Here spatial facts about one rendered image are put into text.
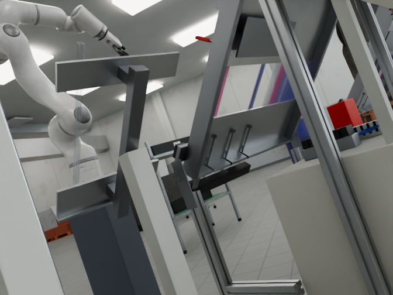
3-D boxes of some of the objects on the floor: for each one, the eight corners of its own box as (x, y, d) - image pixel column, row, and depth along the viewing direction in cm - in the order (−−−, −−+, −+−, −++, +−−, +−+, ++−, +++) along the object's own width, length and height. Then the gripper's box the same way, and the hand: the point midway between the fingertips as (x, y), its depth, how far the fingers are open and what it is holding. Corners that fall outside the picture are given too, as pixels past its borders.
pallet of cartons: (82, 229, 1278) (76, 211, 1281) (66, 236, 1193) (59, 218, 1196) (57, 237, 1313) (51, 220, 1317) (39, 245, 1229) (33, 227, 1232)
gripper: (92, 31, 185) (117, 52, 197) (98, 45, 173) (124, 66, 184) (102, 20, 183) (126, 42, 195) (109, 33, 171) (134, 55, 183)
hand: (124, 52), depth 189 cm, fingers open, 8 cm apart
